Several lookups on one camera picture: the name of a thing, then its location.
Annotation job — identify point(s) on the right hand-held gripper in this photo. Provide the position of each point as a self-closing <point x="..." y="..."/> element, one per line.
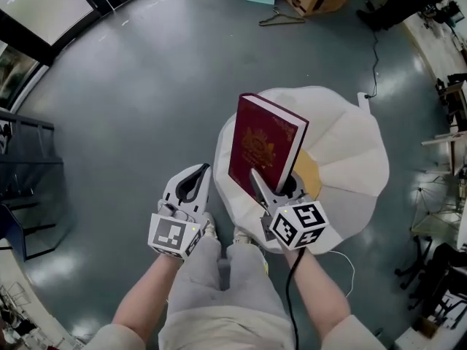
<point x="299" y="224"/>

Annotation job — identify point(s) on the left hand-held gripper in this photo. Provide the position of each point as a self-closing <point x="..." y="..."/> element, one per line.
<point x="171" y="233"/>

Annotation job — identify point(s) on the dark red hardcover book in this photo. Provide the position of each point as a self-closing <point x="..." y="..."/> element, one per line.
<point x="255" y="140"/>

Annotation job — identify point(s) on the person's left forearm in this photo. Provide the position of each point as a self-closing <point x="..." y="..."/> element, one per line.
<point x="146" y="294"/>

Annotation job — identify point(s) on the person's right forearm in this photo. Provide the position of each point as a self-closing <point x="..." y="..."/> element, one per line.
<point x="321" y="290"/>

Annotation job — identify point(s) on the yellow seat pad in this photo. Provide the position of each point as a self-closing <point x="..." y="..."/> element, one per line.
<point x="310" y="173"/>

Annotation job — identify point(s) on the person's left shoe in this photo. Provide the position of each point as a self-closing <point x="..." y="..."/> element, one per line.
<point x="211" y="228"/>

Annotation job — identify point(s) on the person's shoe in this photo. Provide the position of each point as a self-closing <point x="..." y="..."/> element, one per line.
<point x="244" y="236"/>
<point x="211" y="228"/>

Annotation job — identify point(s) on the person's right shoe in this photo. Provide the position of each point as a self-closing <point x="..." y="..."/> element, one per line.
<point x="244" y="236"/>

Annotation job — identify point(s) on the white power strip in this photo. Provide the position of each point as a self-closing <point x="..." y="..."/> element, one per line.
<point x="363" y="102"/>

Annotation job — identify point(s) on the person's beige trousers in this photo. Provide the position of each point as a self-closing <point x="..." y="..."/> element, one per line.
<point x="226" y="305"/>

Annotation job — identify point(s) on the black metal rack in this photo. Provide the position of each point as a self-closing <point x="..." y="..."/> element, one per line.
<point x="29" y="166"/>

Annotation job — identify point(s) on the person's beige top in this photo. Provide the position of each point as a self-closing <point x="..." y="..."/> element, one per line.
<point x="350" y="335"/>

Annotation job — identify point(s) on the black office chair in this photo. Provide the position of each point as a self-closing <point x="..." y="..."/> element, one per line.
<point x="427" y="268"/>

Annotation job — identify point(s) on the small cardboard box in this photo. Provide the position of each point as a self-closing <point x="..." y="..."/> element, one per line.
<point x="426" y="326"/>

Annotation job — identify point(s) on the white work desk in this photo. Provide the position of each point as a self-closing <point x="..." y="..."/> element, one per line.
<point x="434" y="49"/>

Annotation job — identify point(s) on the black-framed glass door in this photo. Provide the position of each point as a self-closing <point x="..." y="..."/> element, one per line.
<point x="47" y="9"/>

